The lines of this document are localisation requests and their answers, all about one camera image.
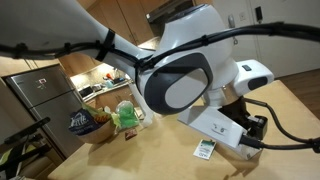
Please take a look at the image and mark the metal range hood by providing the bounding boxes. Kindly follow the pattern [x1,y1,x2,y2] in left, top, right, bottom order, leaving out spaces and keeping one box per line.
[145,0,194,23]

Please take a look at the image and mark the black door lock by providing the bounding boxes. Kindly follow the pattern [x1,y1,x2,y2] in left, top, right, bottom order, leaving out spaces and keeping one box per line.
[255,5,265,24]

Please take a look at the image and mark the translucent green plastic bag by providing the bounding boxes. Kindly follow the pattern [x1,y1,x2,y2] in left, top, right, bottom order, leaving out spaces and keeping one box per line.
[115,99,140,130]

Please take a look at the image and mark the dark blue snack bag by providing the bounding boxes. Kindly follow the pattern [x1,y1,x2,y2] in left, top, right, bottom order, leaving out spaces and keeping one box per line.
[68,107,101,135]

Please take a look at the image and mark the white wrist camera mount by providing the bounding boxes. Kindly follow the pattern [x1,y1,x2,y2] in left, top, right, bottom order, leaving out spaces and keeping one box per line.
[177,105,250,150]

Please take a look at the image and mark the blue cardboard box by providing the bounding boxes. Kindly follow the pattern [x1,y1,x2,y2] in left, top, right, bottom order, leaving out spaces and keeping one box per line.
[82,102,122,127]

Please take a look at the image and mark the small brown snack packet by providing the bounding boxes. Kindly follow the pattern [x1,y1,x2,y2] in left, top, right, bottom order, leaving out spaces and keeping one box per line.
[124,127,139,141]

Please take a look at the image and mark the white Tazo tea box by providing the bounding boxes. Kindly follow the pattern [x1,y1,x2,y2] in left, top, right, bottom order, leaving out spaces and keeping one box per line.
[226,131,265,162]

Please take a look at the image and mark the white green Tazo tea packet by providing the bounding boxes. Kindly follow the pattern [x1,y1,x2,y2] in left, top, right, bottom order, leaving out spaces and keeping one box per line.
[192,138,217,161]

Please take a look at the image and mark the stainless steel refrigerator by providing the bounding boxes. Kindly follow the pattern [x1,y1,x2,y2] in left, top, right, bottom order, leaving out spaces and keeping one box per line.
[2,64,84,158]

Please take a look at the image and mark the black toaster oven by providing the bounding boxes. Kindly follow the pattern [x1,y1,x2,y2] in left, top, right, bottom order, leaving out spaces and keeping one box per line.
[77,83,95,99]

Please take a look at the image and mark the small fridge magnet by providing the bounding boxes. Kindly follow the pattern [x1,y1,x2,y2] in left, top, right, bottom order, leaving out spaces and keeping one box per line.
[34,76,48,89]

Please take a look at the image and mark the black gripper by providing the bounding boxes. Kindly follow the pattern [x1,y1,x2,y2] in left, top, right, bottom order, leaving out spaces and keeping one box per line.
[221,97,270,142]

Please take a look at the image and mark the white door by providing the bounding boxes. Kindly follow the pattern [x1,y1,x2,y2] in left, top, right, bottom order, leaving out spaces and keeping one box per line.
[248,0,320,81]

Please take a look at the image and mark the white wall phone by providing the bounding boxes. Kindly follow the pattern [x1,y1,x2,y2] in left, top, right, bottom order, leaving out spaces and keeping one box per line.
[228,13,240,46]

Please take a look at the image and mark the glass kettle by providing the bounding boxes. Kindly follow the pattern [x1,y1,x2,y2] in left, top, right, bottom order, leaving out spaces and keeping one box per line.
[111,66,126,83]

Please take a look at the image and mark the wooden counter base cabinets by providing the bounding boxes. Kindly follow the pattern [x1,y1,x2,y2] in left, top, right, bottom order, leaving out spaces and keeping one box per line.
[83,84,141,110]

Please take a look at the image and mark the wooden cabinet above refrigerator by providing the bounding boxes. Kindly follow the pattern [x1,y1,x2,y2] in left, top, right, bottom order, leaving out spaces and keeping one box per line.
[0,54,61,78]

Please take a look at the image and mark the wooden bowl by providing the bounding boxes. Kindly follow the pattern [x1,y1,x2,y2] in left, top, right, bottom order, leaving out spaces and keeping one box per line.
[73,119,118,144]

